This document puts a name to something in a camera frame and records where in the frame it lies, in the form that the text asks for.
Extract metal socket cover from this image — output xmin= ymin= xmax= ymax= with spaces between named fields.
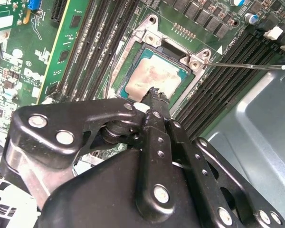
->
xmin=133 ymin=102 xmax=150 ymax=114

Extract CPU with silver top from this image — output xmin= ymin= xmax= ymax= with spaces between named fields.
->
xmin=114 ymin=46 xmax=197 ymax=112

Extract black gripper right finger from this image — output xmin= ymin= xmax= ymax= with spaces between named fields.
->
xmin=156 ymin=89 xmax=285 ymax=228

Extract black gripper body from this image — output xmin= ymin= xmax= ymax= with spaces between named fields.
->
xmin=37 ymin=149 xmax=216 ymax=228

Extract thin wire locking lever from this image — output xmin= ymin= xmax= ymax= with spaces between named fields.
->
xmin=204 ymin=60 xmax=285 ymax=71
xmin=104 ymin=39 xmax=122 ymax=98

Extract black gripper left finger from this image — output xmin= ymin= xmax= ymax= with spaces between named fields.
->
xmin=3 ymin=86 xmax=178 ymax=219

